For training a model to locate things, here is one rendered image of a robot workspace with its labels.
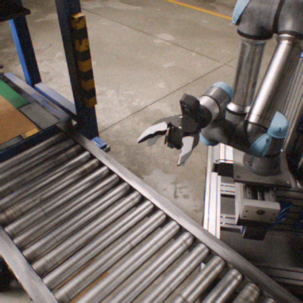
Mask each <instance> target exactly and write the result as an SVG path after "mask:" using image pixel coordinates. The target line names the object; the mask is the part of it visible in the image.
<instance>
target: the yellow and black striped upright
mask: <svg viewBox="0 0 303 303"><path fill-rule="evenodd" d="M70 24H71V28H72V35H73V39H74V46H75V50H76V60H77V64H78V71H79V75H80V82H81V86H82V90H83V101H84V104H85V105H86V106H87V107H88V108H92V107H93V106H96V105H97V94H96V89H95V80H94V75H93V67H92V61H91V53H90V48H89V45H90V43H89V35H88V30H87V23H86V18H85V15H84V14H81V13H77V14H72V15H70Z"/></svg>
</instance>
